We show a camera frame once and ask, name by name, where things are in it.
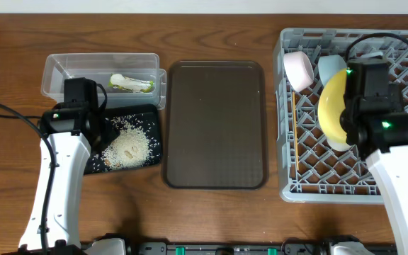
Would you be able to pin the pale green cup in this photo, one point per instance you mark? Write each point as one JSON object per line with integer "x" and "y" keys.
{"x": 338, "y": 146}

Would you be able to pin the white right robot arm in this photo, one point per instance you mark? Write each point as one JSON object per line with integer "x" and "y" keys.
{"x": 375, "y": 121}

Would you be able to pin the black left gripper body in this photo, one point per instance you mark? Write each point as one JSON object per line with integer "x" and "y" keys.
{"x": 105, "y": 132}

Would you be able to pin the black waste tray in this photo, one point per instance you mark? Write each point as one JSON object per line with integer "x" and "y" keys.
{"x": 152, "y": 120}

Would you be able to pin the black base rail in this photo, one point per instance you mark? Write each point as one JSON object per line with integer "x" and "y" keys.
{"x": 116, "y": 244}

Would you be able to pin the light blue bowl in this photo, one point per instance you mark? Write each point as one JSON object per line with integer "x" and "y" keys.
{"x": 328, "y": 66}

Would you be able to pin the dark brown serving tray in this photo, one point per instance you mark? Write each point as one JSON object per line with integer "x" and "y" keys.
{"x": 216, "y": 126}

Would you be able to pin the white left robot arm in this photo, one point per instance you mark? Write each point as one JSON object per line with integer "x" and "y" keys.
{"x": 70, "y": 133}

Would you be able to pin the food wrapper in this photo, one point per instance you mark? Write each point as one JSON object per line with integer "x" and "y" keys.
{"x": 132, "y": 85}

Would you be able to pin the yellow plate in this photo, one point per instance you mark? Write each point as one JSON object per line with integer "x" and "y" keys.
{"x": 331, "y": 105}

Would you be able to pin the grey dishwasher rack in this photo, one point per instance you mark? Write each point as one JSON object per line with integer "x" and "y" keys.
{"x": 325, "y": 175}

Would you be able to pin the rice leftovers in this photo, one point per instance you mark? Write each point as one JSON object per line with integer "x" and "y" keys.
{"x": 129, "y": 148}

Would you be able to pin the wooden chopstick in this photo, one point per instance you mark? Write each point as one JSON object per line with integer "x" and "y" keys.
{"x": 297, "y": 160}

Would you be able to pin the clear plastic waste bin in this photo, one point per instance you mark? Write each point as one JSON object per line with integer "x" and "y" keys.
{"x": 99, "y": 67}

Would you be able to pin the pink bowl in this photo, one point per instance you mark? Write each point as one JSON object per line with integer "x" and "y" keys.
{"x": 298, "y": 70}

